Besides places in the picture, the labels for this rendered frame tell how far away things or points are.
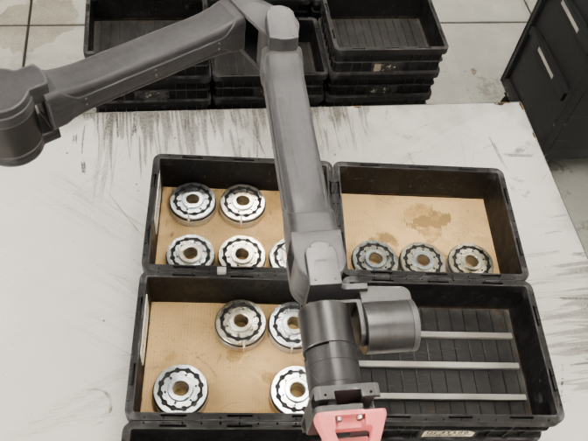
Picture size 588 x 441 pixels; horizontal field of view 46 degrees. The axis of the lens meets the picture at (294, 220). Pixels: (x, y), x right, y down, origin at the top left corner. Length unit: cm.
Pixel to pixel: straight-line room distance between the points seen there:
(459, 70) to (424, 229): 178
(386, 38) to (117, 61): 174
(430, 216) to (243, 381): 60
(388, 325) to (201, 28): 50
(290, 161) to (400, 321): 24
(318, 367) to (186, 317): 76
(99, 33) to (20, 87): 163
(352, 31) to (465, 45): 99
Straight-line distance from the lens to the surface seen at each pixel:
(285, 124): 90
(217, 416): 127
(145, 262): 141
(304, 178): 84
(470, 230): 168
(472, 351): 152
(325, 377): 71
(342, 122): 198
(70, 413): 154
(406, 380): 145
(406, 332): 76
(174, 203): 157
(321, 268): 75
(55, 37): 331
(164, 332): 144
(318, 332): 73
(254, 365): 141
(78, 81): 95
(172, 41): 100
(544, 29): 289
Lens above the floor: 213
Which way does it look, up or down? 55 degrees down
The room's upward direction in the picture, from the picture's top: 10 degrees clockwise
